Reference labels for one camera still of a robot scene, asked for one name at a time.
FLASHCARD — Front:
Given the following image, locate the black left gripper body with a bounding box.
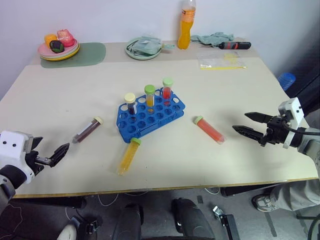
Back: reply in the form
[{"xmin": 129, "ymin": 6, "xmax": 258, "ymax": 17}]
[{"xmin": 24, "ymin": 136, "xmax": 55, "ymax": 176}]

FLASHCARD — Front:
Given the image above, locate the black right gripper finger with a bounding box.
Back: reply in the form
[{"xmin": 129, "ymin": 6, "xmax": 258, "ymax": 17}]
[
  {"xmin": 232, "ymin": 124, "xmax": 265, "ymax": 144},
  {"xmin": 244, "ymin": 111, "xmax": 270, "ymax": 124}
]

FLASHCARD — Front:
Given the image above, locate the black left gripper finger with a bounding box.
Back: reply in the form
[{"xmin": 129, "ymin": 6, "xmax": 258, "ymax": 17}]
[
  {"xmin": 31, "ymin": 136, "xmax": 44, "ymax": 152},
  {"xmin": 49, "ymin": 142, "xmax": 71, "ymax": 168}
]

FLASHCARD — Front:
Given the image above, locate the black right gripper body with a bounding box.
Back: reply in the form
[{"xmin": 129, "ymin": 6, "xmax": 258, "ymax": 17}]
[{"xmin": 259, "ymin": 114, "xmax": 289, "ymax": 148}]

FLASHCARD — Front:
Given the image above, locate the brown liquid tube cream cap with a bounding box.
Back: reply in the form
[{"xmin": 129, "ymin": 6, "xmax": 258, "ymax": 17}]
[{"xmin": 71, "ymin": 116, "xmax": 104, "ymax": 144}]

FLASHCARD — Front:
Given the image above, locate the orange liquid tube green cap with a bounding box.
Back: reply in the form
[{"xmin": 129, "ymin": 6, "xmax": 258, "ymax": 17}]
[{"xmin": 192, "ymin": 115, "xmax": 226, "ymax": 146}]

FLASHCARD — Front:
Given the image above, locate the yellow liquid tube green cap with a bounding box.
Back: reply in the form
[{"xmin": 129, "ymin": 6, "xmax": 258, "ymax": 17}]
[
  {"xmin": 115, "ymin": 137, "xmax": 143, "ymax": 177},
  {"xmin": 144, "ymin": 84, "xmax": 157, "ymax": 109}
]

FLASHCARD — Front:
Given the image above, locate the blue test tube rack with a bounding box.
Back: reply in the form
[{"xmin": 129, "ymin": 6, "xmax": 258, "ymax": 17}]
[{"xmin": 115, "ymin": 88, "xmax": 187, "ymax": 145}]

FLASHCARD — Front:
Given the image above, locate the dark liquid tube cream cap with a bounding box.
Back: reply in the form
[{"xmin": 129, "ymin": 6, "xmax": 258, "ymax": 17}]
[{"xmin": 124, "ymin": 92, "xmax": 139, "ymax": 116}]

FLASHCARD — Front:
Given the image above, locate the red liquid tube green cap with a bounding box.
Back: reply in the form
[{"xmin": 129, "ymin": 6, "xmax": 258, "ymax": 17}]
[{"xmin": 162, "ymin": 77, "xmax": 174, "ymax": 101}]

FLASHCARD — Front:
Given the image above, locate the blue bottle cap object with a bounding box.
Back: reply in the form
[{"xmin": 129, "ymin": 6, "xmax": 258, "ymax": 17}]
[{"xmin": 277, "ymin": 72, "xmax": 297, "ymax": 91}]

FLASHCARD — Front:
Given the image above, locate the black table foot bar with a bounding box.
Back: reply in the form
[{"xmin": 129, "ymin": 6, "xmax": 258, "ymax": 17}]
[
  {"xmin": 219, "ymin": 183, "xmax": 279, "ymax": 199},
  {"xmin": 11, "ymin": 196, "xmax": 88, "ymax": 210}
]

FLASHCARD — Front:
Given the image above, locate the yellow plastic strip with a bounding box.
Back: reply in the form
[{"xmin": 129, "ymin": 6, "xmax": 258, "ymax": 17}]
[{"xmin": 200, "ymin": 64, "xmax": 249, "ymax": 71}]

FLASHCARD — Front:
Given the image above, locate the grey trouser leg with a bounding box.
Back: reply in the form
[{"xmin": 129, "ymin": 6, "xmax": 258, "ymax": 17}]
[{"xmin": 269, "ymin": 177, "xmax": 320, "ymax": 214}]

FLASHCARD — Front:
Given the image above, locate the clear plastic zip bag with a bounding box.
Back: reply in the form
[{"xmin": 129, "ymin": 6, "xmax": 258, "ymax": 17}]
[{"xmin": 198, "ymin": 51, "xmax": 242, "ymax": 70}]

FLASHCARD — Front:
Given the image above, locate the grey sneaker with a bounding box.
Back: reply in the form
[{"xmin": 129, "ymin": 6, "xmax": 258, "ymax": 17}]
[{"xmin": 251, "ymin": 193, "xmax": 276, "ymax": 213}]

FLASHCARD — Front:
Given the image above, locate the black and red screwdriver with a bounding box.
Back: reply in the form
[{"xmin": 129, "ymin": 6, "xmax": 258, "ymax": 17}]
[{"xmin": 199, "ymin": 41, "xmax": 252, "ymax": 51}]

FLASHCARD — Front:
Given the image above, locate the white rounded shape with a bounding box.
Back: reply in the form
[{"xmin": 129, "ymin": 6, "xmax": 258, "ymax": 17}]
[{"xmin": 56, "ymin": 223, "xmax": 79, "ymax": 240}]

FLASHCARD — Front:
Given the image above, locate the yellow plate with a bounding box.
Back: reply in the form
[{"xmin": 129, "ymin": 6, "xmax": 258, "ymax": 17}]
[{"xmin": 40, "ymin": 46, "xmax": 81, "ymax": 62}]

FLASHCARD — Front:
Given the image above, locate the green crumpled cloth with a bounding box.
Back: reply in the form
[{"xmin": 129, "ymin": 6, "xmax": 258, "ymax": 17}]
[{"xmin": 190, "ymin": 31, "xmax": 236, "ymax": 47}]

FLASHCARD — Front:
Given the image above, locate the pink plate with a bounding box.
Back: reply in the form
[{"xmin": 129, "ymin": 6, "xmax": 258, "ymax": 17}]
[{"xmin": 37, "ymin": 39, "xmax": 80, "ymax": 57}]

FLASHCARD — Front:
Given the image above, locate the light green plate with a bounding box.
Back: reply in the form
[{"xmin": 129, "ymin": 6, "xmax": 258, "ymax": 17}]
[{"xmin": 38, "ymin": 44, "xmax": 81, "ymax": 60}]

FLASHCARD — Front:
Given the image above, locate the dark rounded shape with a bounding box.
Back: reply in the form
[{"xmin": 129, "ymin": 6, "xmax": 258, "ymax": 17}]
[
  {"xmin": 111, "ymin": 203, "xmax": 145, "ymax": 240},
  {"xmin": 170, "ymin": 197, "xmax": 216, "ymax": 240}
]

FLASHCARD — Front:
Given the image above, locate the black and green toy fruit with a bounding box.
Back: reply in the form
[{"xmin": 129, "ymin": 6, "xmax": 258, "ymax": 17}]
[{"xmin": 48, "ymin": 40, "xmax": 65, "ymax": 54}]

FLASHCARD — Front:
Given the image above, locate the green table mat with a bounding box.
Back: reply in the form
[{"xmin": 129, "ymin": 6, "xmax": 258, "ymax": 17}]
[{"xmin": 40, "ymin": 41, "xmax": 107, "ymax": 69}]

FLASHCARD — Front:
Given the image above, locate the orange toy fruit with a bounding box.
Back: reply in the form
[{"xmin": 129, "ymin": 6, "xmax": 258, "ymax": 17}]
[{"xmin": 44, "ymin": 33, "xmax": 59, "ymax": 47}]

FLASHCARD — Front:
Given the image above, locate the pink toy apple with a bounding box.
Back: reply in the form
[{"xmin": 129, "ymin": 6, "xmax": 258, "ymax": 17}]
[{"xmin": 56, "ymin": 28, "xmax": 77, "ymax": 48}]

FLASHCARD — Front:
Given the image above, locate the orange soda bottle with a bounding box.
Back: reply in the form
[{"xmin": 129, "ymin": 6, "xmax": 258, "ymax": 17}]
[{"xmin": 177, "ymin": 0, "xmax": 197, "ymax": 50}]

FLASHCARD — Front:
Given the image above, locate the mint green plate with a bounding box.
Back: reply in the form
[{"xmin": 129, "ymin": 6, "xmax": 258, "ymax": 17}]
[{"xmin": 124, "ymin": 36, "xmax": 163, "ymax": 61}]

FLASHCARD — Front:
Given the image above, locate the light green fabric pouch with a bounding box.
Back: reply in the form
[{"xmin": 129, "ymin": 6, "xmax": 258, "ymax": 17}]
[{"xmin": 127, "ymin": 35, "xmax": 176, "ymax": 55}]

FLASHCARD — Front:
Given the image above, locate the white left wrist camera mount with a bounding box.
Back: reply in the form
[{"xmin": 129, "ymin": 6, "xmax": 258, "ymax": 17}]
[{"xmin": 0, "ymin": 129, "xmax": 35, "ymax": 185}]

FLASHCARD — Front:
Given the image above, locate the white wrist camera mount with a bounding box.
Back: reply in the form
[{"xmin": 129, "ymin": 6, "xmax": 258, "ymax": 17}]
[
  {"xmin": 277, "ymin": 97, "xmax": 306, "ymax": 150},
  {"xmin": 0, "ymin": 129, "xmax": 35, "ymax": 185}
]

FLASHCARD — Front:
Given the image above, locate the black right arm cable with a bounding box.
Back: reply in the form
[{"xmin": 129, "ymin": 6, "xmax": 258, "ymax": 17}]
[{"xmin": 283, "ymin": 122, "xmax": 320, "ymax": 136}]

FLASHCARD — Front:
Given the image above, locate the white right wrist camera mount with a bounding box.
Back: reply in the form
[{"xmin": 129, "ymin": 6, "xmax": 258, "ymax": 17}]
[{"xmin": 277, "ymin": 97, "xmax": 306, "ymax": 150}]

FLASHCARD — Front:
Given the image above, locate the white floor cable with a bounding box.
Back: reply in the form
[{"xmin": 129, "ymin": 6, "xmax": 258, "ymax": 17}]
[{"xmin": 96, "ymin": 190, "xmax": 151, "ymax": 206}]

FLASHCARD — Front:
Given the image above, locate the black caster bracket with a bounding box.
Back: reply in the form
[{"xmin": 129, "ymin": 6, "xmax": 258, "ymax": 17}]
[{"xmin": 212, "ymin": 204, "xmax": 238, "ymax": 240}]

